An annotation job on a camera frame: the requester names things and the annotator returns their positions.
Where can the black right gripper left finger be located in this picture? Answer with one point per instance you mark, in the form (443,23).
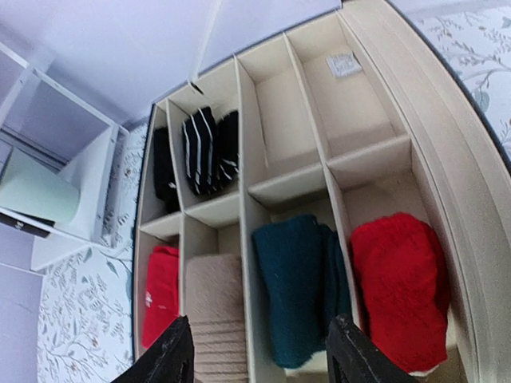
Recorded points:
(169,359)

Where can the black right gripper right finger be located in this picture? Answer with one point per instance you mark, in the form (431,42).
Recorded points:
(353,357)

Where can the dark green sock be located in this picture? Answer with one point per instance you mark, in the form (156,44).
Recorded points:
(305,277)

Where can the black striped socks in box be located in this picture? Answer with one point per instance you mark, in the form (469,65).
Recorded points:
(211,151)

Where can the rolled red sock left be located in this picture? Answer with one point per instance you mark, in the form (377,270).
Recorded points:
(162,301)

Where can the rolled red sock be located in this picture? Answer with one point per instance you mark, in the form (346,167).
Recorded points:
(401,270)
(162,301)

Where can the rolled tan sock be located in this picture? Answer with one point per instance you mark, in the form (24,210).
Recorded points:
(214,304)

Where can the rolled red sock right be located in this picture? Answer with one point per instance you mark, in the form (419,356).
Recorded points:
(401,270)

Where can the black compartment storage box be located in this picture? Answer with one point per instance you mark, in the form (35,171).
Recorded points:
(319,159)

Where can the black mug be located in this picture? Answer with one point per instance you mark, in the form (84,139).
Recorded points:
(20,225)

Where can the pale green tumbler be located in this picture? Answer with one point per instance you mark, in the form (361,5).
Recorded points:
(32,189)

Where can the white shelf with black top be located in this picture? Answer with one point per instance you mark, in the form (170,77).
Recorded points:
(74,140)

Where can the white label in box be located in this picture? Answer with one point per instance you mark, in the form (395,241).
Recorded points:
(343,64)

